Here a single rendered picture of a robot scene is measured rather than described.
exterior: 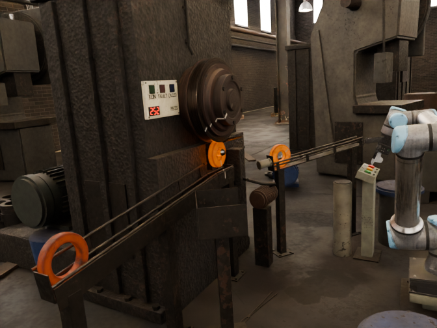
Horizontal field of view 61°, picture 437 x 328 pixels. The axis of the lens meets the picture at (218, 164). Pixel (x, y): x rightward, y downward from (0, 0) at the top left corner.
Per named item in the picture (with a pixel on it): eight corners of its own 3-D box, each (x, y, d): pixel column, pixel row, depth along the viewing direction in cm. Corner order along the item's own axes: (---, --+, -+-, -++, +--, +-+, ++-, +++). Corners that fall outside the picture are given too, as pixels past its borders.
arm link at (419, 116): (467, 122, 145) (434, 105, 206) (430, 125, 149) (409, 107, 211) (467, 151, 147) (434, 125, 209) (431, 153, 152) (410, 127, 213)
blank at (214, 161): (205, 146, 209) (211, 146, 207) (218, 136, 221) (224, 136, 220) (210, 170, 215) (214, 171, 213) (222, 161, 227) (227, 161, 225)
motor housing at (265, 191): (251, 266, 248) (247, 189, 237) (263, 252, 267) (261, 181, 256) (269, 270, 242) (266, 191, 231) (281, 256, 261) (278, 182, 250)
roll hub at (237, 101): (241, 101, 224) (225, 135, 210) (224, 64, 204) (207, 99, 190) (250, 100, 221) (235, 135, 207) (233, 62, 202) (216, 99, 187)
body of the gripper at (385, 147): (387, 156, 224) (395, 138, 220) (373, 151, 228) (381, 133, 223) (389, 154, 231) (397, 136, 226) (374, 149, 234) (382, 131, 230)
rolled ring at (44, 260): (82, 224, 133) (75, 222, 135) (36, 250, 118) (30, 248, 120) (93, 268, 139) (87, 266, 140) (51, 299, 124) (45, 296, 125)
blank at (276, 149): (276, 171, 255) (279, 172, 252) (265, 154, 248) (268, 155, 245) (291, 155, 258) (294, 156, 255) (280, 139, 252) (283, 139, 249)
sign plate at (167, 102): (144, 119, 178) (140, 81, 174) (176, 114, 200) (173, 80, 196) (148, 119, 177) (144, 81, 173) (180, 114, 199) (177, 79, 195)
